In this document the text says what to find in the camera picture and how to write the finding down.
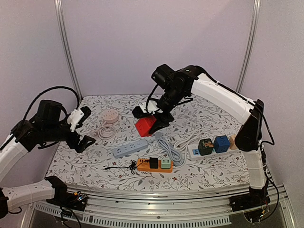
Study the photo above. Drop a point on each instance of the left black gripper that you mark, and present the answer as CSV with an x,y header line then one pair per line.
x,y
81,146

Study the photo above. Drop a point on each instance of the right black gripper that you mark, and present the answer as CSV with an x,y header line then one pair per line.
x,y
161,115

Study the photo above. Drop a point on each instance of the red cube socket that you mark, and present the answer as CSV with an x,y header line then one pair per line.
x,y
144,125

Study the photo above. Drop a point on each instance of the light blue power strip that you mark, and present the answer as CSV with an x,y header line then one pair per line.
x,y
175,155

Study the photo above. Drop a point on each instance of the black power adapter with cable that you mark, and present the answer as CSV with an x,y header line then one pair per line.
x,y
153,162

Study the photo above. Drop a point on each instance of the green plug adapter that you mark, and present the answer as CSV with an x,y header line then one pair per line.
x,y
166,164

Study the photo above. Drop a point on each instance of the orange power strip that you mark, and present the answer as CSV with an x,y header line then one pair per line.
x,y
145,167

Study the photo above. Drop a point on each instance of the white multicolour power strip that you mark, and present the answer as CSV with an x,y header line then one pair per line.
x,y
194,153

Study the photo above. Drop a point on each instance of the dark green cube socket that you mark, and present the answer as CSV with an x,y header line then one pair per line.
x,y
205,146

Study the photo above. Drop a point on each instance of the blue cube socket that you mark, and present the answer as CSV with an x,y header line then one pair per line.
x,y
221,144

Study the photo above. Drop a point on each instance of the beige cube socket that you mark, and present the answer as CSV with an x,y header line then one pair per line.
x,y
232,142

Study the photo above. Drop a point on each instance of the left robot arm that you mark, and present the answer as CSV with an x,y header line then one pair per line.
x,y
50,125

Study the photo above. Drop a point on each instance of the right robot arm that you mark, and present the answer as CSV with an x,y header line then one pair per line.
x,y
194,80

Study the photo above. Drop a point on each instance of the pink round power strip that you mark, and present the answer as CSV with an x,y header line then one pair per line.
x,y
106,130

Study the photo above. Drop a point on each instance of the floral table mat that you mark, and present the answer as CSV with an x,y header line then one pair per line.
x,y
199,116

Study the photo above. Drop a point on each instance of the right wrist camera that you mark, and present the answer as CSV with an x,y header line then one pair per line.
x,y
144,110

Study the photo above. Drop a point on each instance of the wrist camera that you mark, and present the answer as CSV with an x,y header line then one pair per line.
x,y
144,110
77,117

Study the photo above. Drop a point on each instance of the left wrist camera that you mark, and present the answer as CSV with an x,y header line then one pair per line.
x,y
77,117

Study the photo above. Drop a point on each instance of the front aluminium rail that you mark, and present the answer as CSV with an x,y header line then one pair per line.
x,y
180,209

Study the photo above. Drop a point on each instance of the left aluminium frame post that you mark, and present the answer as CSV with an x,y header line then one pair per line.
x,y
66,47

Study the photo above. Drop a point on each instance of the aluminium frame post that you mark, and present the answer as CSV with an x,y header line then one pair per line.
x,y
250,44
66,47

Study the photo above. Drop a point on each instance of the right aluminium frame post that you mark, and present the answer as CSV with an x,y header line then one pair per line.
x,y
250,44

